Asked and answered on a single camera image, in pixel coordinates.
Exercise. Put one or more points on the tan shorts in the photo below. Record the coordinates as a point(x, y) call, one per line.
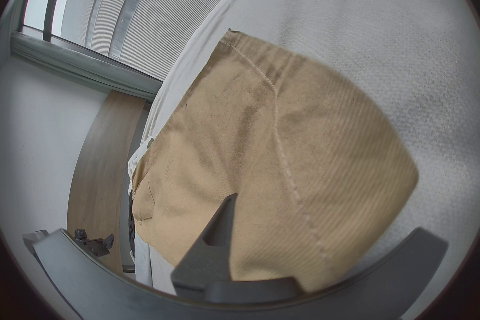
point(281, 161)

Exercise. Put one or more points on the bed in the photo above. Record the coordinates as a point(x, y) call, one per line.
point(375, 11)

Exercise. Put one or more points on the black garment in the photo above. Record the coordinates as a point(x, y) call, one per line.
point(131, 224)

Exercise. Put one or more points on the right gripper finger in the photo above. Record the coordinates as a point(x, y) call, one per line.
point(206, 266)

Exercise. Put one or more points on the grey-green curtain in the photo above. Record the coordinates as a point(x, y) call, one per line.
point(75, 59)

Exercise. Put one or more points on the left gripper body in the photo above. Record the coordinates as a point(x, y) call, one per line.
point(95, 246)

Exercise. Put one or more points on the white garment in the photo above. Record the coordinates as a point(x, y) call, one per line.
point(138, 168)

